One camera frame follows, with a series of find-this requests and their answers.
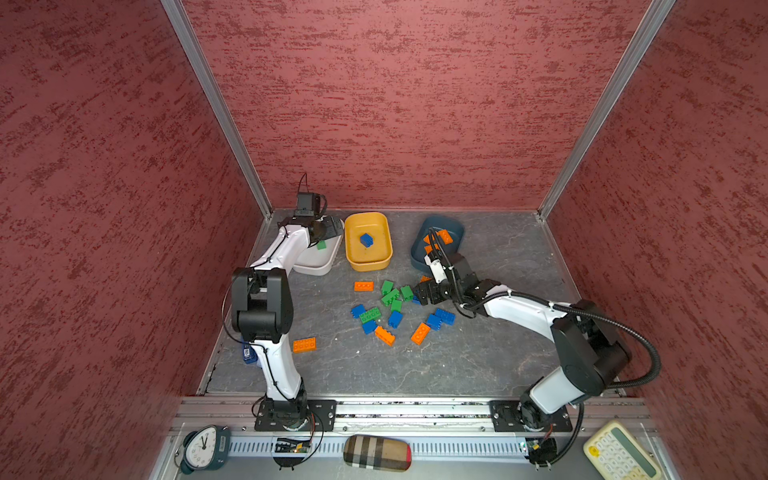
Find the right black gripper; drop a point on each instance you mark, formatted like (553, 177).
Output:
(423, 296)

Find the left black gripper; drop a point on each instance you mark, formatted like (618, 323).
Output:
(330, 232)

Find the green lego cluster top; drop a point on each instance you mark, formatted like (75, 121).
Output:
(387, 287)

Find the green lego cluster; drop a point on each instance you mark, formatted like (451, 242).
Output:
(407, 293)
(387, 287)

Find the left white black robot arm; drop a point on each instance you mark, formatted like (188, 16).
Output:
(262, 309)

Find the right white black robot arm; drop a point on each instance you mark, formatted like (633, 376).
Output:
(591, 353)

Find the orange lego near left arm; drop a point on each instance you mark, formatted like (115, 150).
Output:
(305, 345)

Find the blue lego pair right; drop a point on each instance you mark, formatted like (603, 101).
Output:
(439, 318)

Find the white rectangular container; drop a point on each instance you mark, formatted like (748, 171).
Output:
(316, 262)

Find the green lego cluster right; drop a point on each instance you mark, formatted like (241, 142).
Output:
(407, 293)

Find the teal rectangular container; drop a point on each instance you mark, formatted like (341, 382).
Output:
(417, 251)

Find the green long lego centre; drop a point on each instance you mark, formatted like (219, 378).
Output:
(393, 300)

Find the green long lego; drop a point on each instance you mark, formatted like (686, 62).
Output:
(370, 315)
(393, 300)

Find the yellow rectangular container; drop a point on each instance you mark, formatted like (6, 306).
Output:
(379, 255)

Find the green long lego left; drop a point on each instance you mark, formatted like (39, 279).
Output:
(370, 315)

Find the plaid fabric pouch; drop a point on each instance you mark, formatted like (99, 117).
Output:
(377, 453)

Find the yellow green calculator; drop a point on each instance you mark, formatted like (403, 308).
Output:
(616, 454)

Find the green analog clock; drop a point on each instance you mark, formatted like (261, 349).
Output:
(206, 449)

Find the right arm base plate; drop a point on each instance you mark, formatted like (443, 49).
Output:
(507, 416)

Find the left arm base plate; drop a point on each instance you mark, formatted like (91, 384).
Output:
(311, 415)

